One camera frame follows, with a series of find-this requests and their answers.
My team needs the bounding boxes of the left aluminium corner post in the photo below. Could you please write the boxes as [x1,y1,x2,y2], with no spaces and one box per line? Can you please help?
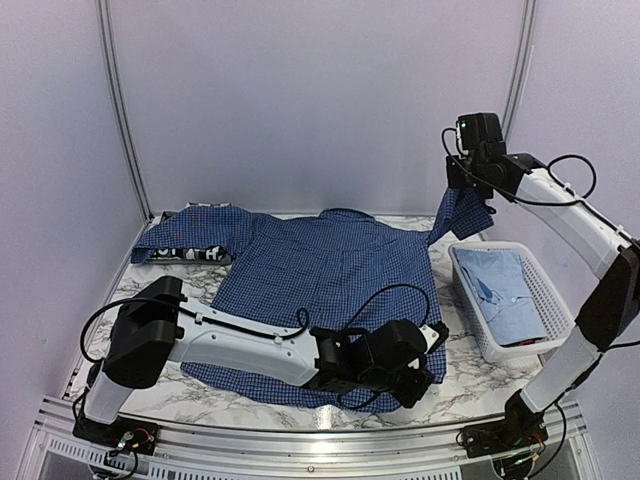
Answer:
[95,0,153,221]

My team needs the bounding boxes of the black white plaid folded shirt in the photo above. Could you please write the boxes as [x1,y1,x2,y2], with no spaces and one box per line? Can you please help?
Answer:
[147,202,233,266]

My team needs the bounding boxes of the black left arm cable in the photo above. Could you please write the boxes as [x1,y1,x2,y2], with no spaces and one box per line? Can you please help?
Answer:
[82,284,434,361]

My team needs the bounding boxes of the aluminium corner post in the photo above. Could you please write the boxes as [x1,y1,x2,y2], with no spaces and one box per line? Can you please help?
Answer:
[502,0,539,142]
[95,0,153,221]

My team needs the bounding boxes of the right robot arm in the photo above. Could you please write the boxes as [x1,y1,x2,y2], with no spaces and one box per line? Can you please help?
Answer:
[447,150,639,448]

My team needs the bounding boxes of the right aluminium corner post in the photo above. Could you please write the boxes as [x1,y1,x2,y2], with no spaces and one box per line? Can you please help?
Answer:
[502,0,539,142]

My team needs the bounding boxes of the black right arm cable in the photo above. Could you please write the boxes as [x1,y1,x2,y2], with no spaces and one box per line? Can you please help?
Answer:
[439,127,599,206]

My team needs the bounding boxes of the light blue folded shirt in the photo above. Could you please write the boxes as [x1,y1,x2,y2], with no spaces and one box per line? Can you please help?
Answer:
[454,249,547,347]

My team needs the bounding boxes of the white plastic laundry basket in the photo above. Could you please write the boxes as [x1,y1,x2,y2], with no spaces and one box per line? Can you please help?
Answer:
[448,241,574,366]

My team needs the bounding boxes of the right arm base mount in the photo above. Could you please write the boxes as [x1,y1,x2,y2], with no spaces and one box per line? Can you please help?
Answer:
[456,390,549,458]

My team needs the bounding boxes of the aluminium front rail frame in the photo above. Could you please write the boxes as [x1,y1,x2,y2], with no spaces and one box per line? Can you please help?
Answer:
[16,397,604,479]

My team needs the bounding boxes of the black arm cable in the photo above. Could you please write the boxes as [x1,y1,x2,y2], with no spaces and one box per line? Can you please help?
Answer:
[82,284,434,361]
[439,127,599,206]

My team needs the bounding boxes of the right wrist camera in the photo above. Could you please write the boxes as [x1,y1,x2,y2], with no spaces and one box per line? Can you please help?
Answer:
[456,112,503,151]

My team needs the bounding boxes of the blue checked long sleeve shirt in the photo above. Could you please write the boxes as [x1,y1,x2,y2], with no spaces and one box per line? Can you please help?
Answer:
[130,192,496,414]

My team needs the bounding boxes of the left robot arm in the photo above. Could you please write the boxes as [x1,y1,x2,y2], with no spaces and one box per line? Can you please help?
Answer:
[82,276,449,445]

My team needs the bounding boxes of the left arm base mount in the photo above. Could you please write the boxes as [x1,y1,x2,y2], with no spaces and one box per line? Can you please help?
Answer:
[72,416,159,455]

